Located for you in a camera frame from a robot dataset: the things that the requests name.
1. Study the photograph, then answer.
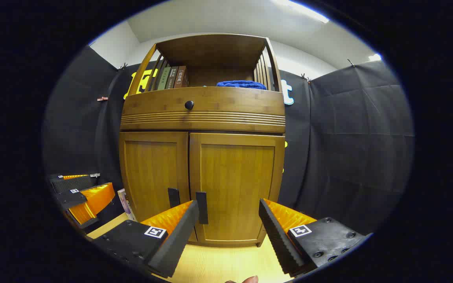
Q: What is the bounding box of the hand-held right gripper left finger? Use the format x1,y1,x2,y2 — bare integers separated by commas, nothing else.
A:
92,200,200,279

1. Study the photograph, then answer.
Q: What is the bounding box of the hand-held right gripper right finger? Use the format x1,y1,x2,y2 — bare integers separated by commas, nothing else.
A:
258,198,369,277

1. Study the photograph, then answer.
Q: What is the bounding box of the wooden cabinet door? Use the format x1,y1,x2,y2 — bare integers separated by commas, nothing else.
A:
189,133,286,245
119,132,196,241

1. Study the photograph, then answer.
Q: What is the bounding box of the wooden double-door shoe cabinet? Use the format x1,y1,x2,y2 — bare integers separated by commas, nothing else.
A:
119,33,286,247

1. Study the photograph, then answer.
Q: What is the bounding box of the purple and white book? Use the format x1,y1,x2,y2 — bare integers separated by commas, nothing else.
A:
118,188,137,221

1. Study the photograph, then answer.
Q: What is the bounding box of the black backdrop cloth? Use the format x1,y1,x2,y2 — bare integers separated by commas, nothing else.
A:
42,45,415,236

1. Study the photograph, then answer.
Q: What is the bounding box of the green book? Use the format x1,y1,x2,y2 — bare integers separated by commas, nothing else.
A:
157,67,171,91

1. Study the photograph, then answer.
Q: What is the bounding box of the wooden drawer with black knob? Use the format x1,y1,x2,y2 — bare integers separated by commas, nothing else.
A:
120,86,286,133

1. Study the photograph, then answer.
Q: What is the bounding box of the grey-brown book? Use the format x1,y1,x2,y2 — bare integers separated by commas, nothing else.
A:
166,66,179,90

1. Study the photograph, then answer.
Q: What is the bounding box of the reddish-brown book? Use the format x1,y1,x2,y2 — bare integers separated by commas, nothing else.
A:
173,66,190,88

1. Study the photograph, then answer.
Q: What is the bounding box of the blue folded towel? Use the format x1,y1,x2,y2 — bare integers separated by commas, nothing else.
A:
216,80,267,90

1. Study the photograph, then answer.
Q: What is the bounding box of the long ceiling light strip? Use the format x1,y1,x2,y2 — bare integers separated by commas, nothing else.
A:
274,0,330,24

